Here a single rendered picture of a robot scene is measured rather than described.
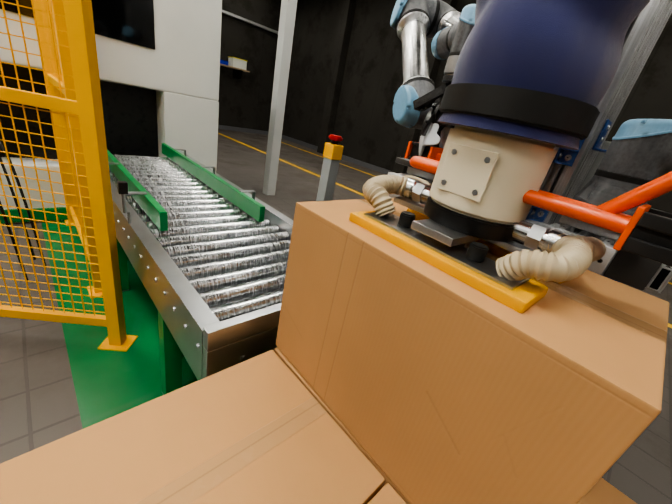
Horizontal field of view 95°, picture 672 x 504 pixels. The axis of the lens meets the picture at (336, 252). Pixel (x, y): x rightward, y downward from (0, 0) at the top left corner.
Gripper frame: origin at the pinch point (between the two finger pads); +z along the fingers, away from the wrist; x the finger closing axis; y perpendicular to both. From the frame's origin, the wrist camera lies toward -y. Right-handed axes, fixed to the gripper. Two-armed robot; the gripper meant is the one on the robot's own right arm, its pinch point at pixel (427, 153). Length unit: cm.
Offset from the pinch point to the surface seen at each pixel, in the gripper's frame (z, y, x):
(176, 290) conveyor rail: 49, -28, -61
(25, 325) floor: 108, -113, -101
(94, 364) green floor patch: 108, -74, -80
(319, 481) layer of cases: 54, 33, -55
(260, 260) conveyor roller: 54, -46, -24
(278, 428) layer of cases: 54, 21, -56
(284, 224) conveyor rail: 50, -71, 2
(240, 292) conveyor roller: 54, -28, -41
